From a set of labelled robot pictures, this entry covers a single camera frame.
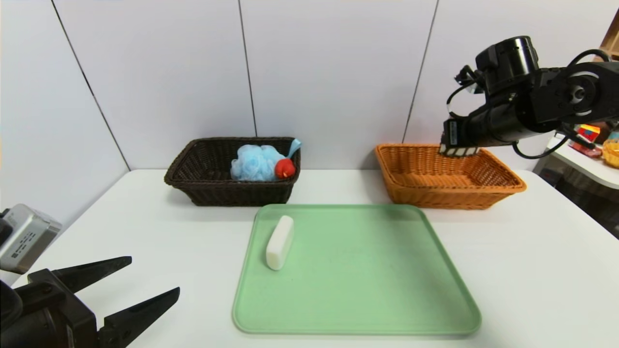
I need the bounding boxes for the wooden shelf cabinet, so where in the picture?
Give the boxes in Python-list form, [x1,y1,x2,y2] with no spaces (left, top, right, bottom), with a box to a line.
[600,10,619,61]

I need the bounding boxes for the white side table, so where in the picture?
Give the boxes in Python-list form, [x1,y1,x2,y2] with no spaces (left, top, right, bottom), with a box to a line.
[544,130,619,190]

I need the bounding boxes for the yellow woven bowl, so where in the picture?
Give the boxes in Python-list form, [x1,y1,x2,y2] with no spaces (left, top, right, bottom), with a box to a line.
[601,140,619,170]

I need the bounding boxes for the white soap bar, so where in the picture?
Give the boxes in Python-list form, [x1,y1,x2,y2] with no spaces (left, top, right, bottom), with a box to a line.
[266,215,295,271]

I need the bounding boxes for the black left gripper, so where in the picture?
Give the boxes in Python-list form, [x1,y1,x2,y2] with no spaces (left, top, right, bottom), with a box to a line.
[0,255,180,348]

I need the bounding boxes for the dark brown wicker basket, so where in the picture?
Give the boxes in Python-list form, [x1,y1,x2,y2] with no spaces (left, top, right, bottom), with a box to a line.
[164,137,301,207]

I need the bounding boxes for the light green plastic tray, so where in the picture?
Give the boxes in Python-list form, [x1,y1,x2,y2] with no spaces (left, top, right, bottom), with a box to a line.
[232,203,482,335]

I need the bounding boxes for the red plastic packet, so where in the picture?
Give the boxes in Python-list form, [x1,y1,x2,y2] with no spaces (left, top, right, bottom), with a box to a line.
[570,138,603,159]

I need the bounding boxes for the orange wicker basket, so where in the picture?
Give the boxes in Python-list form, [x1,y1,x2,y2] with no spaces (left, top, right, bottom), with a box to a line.
[375,144,527,210]

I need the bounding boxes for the red rubber duck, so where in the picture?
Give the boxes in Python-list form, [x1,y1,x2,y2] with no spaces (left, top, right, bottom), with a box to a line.
[275,158,296,180]

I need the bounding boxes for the chocolate blueberry cake slice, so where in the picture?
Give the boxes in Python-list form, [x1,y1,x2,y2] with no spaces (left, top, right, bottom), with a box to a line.
[439,144,480,158]

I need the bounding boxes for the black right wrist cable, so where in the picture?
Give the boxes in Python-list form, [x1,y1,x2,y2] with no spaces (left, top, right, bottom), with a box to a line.
[569,48,611,67]

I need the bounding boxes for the light blue mesh loofah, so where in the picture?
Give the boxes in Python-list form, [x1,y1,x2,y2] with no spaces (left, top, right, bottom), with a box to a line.
[230,138,302,182]

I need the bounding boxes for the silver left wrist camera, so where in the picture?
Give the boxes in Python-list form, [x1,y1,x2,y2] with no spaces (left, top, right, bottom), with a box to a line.
[0,203,62,275]

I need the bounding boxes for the red colourful small box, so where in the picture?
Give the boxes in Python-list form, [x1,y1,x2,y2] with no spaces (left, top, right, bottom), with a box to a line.
[578,124,600,144]

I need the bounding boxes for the black cable with white tag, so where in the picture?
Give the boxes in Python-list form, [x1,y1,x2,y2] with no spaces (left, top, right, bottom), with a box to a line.
[445,65,567,160]

